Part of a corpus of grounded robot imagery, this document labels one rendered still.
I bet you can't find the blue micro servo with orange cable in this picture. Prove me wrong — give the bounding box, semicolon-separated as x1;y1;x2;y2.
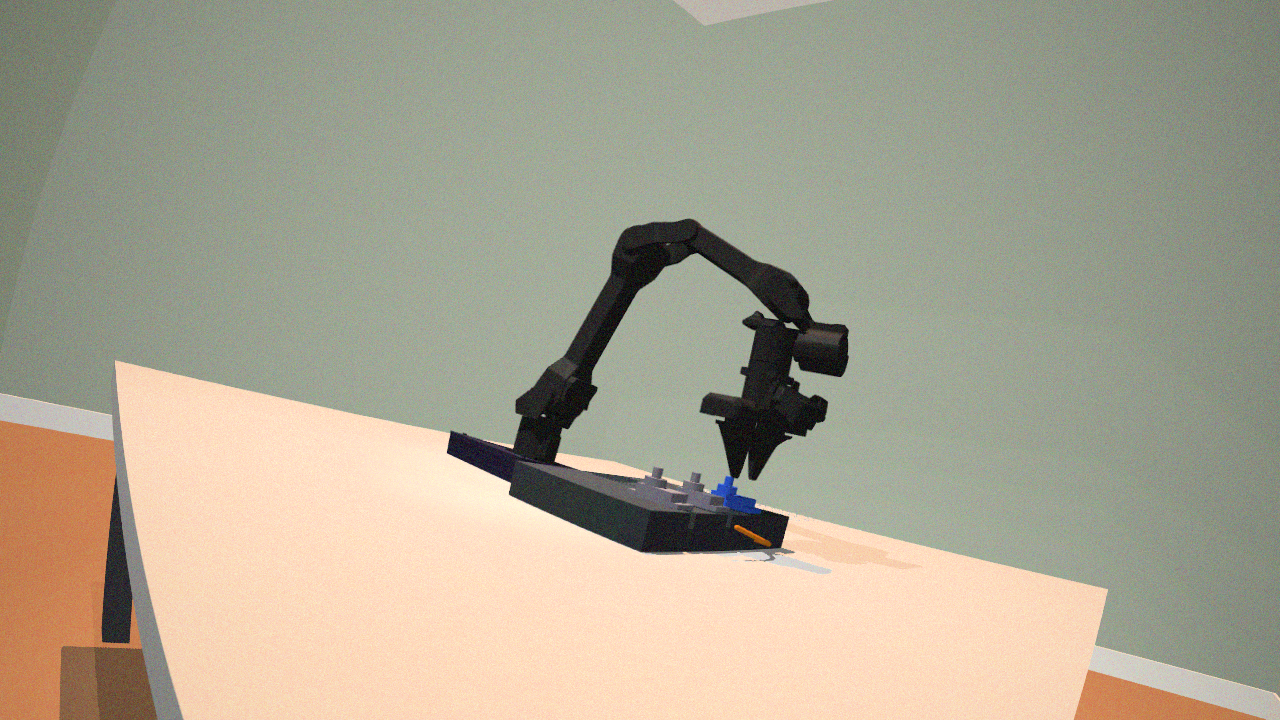
710;477;771;546

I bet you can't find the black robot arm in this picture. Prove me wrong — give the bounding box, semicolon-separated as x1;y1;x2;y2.
506;218;849;466

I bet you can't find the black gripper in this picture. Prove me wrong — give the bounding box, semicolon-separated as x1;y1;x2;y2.
700;360;808;480

